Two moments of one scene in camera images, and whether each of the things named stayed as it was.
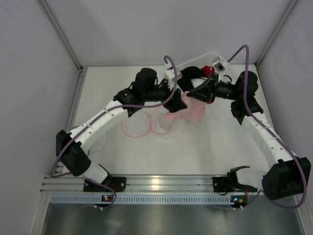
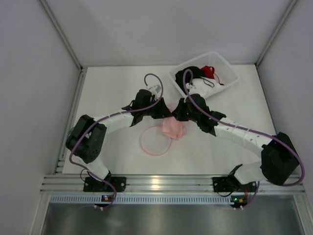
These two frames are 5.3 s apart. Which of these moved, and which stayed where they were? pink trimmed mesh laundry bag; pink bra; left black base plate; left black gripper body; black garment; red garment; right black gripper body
Moved: pink bra; right black gripper body; pink trimmed mesh laundry bag; left black gripper body
Stayed: left black base plate; black garment; red garment
